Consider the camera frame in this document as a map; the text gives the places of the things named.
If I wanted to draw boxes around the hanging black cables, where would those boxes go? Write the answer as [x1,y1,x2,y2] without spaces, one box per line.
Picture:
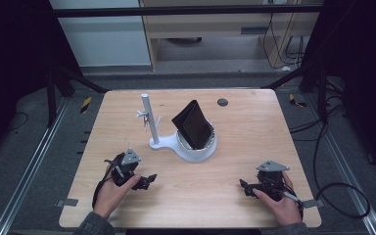
[261,13,306,71]

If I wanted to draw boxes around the black looped floor cable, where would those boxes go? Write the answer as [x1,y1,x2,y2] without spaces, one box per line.
[312,121,372,219]

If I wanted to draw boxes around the grey tape strip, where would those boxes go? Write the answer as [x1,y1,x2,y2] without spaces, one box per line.
[56,198,79,208]
[302,199,325,210]

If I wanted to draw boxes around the yellow and black tape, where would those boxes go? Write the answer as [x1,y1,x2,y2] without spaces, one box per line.
[288,93,307,108]
[79,96,93,115]

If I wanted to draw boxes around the person's right hand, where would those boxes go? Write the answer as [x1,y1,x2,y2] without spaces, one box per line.
[252,170,304,227]

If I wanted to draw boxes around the black curtain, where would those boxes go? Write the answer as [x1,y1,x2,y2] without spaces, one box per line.
[0,0,81,156]
[302,0,376,182]

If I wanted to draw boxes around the black leather wallet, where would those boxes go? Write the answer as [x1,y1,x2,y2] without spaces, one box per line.
[170,99,214,151]

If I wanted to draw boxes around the white cabinet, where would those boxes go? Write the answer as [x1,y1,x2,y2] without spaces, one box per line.
[49,0,152,68]

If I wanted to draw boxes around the person's left hand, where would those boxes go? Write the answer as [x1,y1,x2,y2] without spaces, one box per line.
[92,164,142,220]

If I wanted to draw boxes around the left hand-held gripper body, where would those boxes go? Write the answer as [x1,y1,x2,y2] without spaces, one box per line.
[110,147,143,188]

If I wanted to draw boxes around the white stand with pole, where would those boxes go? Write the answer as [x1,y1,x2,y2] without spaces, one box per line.
[136,93,219,164]

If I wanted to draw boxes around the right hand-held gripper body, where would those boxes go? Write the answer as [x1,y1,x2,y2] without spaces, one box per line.
[255,160,291,202]

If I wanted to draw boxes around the aluminium floor rail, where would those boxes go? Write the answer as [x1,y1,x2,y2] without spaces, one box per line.
[306,94,376,235]
[0,97,71,235]

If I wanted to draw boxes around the wooden desk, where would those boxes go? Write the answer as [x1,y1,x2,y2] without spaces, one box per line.
[139,0,324,71]

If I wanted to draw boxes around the left hand-held gripper cable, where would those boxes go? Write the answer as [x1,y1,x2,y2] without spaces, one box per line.
[91,159,118,210]

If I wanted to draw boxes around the black horizontal frame bar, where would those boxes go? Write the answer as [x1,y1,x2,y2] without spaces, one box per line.
[52,4,324,19]

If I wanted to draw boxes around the right hand-held gripper cable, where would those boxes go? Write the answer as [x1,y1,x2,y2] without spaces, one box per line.
[261,177,306,218]

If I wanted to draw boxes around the small metal key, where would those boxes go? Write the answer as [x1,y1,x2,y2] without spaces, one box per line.
[142,113,152,132]

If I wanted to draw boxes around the hand-held gripper cable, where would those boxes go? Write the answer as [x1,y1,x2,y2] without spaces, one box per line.
[91,159,118,210]
[261,177,306,218]

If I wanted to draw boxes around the thin black floor cable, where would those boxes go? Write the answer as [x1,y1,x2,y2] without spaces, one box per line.
[1,112,29,134]

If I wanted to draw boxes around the black metal stand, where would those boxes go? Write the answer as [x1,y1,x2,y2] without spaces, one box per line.
[44,67,110,129]
[261,63,330,124]

